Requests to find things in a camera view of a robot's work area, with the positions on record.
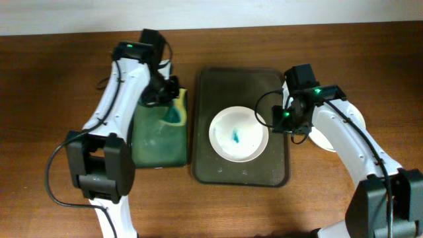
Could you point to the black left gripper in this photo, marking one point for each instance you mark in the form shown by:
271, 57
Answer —
172, 93

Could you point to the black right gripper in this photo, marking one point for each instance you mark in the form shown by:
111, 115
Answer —
277, 111

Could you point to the pale grey plate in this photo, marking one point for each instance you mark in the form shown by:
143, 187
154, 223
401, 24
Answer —
332, 132

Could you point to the green yellow sponge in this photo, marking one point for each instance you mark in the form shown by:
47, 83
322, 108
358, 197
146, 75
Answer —
176, 115

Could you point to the pinkish white plate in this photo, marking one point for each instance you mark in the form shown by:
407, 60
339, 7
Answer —
236, 135

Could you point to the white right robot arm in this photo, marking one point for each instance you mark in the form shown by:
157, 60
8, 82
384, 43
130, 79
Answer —
387, 201

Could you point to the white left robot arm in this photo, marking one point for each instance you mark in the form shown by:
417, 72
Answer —
100, 155

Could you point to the green water tray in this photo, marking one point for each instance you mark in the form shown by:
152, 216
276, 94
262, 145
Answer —
154, 144

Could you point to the large dark serving tray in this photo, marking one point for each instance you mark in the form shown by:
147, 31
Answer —
220, 88

